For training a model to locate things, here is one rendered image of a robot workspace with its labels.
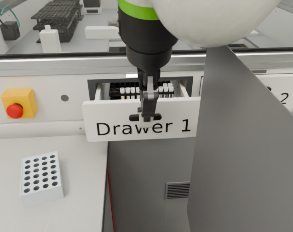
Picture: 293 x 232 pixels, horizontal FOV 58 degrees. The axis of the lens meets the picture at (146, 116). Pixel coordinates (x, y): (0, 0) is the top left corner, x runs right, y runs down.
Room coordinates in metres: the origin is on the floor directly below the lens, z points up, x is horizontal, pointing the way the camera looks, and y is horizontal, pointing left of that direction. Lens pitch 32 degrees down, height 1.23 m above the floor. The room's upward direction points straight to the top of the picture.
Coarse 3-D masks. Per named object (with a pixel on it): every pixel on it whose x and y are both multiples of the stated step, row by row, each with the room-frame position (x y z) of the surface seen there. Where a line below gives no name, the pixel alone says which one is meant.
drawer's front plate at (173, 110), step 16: (96, 112) 0.53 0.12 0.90; (112, 112) 0.53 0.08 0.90; (128, 112) 0.53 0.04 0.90; (160, 112) 0.54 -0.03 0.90; (176, 112) 0.54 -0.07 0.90; (192, 112) 0.55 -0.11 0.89; (96, 128) 0.53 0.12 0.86; (112, 128) 0.53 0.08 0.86; (160, 128) 0.54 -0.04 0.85; (176, 128) 0.54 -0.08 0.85; (192, 128) 0.55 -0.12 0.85
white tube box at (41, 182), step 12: (36, 156) 0.50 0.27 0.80; (48, 156) 0.50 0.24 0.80; (24, 168) 0.46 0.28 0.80; (36, 168) 0.46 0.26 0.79; (48, 168) 0.46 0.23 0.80; (60, 168) 0.48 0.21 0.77; (24, 180) 0.42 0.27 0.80; (36, 180) 0.42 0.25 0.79; (48, 180) 0.42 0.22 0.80; (60, 180) 0.42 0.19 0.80; (24, 192) 0.39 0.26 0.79; (36, 192) 0.38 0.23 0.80; (48, 192) 0.39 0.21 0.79; (60, 192) 0.40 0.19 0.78; (24, 204) 0.37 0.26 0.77; (36, 204) 0.38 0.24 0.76
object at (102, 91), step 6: (102, 84) 0.73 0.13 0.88; (108, 84) 0.82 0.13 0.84; (174, 84) 0.78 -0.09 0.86; (180, 84) 0.70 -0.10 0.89; (96, 90) 0.67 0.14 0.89; (102, 90) 0.71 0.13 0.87; (108, 90) 0.78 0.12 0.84; (174, 90) 0.77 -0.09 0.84; (180, 90) 0.68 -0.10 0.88; (96, 96) 0.63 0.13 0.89; (102, 96) 0.70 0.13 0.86; (108, 96) 0.74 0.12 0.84; (174, 96) 0.74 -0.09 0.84; (180, 96) 0.68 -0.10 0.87; (186, 96) 0.63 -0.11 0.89
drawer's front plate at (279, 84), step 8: (264, 80) 0.68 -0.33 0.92; (272, 80) 0.68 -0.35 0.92; (280, 80) 0.68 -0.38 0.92; (288, 80) 0.68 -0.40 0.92; (272, 88) 0.68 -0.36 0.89; (280, 88) 0.68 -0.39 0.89; (288, 88) 0.69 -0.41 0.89; (200, 96) 0.67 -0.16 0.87; (280, 96) 0.68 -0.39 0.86; (288, 96) 0.69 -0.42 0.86; (288, 104) 0.69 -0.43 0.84
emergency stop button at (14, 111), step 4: (12, 104) 0.58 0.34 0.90; (16, 104) 0.59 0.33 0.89; (8, 108) 0.57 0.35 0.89; (12, 108) 0.57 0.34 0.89; (16, 108) 0.58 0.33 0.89; (20, 108) 0.58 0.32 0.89; (8, 112) 0.57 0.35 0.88; (12, 112) 0.57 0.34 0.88; (16, 112) 0.57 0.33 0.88; (20, 112) 0.58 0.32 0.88; (12, 116) 0.57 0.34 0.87; (16, 116) 0.57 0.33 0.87; (20, 116) 0.58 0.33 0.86
